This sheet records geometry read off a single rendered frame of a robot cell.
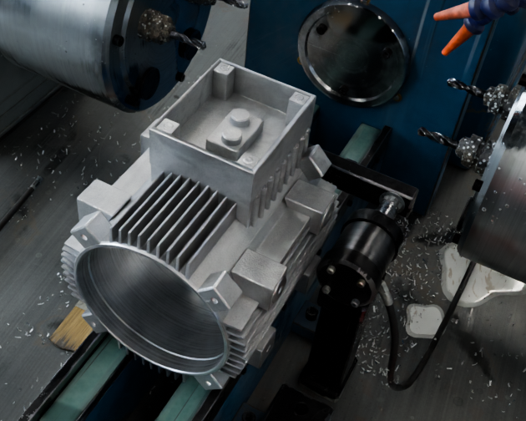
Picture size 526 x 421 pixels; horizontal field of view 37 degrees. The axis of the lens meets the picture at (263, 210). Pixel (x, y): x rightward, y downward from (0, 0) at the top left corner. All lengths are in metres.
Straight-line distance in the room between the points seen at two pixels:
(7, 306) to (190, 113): 0.38
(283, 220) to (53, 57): 0.37
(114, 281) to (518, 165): 0.39
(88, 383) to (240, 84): 0.32
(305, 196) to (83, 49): 0.33
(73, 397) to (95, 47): 0.38
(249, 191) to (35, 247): 0.45
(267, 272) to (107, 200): 0.16
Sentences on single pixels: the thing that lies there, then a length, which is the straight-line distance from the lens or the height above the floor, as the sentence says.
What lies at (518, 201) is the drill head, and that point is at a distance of 0.76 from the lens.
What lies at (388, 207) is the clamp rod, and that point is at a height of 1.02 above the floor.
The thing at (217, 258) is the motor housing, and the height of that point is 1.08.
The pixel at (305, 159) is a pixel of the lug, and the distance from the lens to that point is 0.73.
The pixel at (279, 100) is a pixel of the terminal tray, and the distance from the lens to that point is 0.73.
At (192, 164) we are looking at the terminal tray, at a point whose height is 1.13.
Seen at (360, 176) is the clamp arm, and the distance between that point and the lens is 0.81.
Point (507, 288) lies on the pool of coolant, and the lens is 1.07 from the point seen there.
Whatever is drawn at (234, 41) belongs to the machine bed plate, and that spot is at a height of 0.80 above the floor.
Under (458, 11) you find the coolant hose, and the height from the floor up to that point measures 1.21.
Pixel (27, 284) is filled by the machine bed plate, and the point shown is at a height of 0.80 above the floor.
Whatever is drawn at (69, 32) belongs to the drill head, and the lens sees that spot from 0.91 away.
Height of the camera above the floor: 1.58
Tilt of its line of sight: 46 degrees down
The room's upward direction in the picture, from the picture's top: 8 degrees clockwise
